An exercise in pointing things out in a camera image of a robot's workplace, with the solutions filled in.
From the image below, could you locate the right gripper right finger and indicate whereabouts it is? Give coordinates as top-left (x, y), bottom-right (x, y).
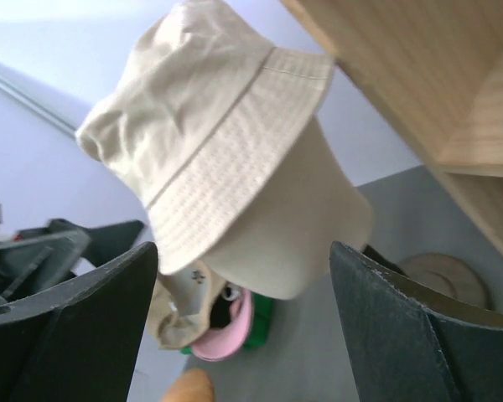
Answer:
top-left (329, 242), bottom-right (503, 401)

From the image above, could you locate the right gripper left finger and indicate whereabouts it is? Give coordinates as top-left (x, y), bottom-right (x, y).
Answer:
top-left (0, 242), bottom-right (158, 401)

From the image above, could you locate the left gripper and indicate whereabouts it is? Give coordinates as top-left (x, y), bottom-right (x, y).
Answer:
top-left (0, 219), bottom-right (145, 306)

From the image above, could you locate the cream bucket hat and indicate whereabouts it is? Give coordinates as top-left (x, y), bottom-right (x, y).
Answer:
top-left (76, 1), bottom-right (334, 275)

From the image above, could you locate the wooden mushroom hat stand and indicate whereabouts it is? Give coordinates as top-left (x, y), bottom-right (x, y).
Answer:
top-left (160, 368), bottom-right (215, 402)

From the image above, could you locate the green plastic bin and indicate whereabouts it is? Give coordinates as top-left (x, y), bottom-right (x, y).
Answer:
top-left (179, 290), bottom-right (273, 355)

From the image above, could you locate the pink white baseball cap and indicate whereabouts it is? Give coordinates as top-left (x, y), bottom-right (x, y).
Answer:
top-left (191, 289), bottom-right (254, 362)

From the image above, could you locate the cream mannequin head stand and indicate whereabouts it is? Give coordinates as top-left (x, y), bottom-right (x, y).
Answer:
top-left (202, 119), bottom-right (373, 300)

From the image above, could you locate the wooden shelf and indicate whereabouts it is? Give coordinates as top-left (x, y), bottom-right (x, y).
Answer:
top-left (285, 1), bottom-right (503, 255)

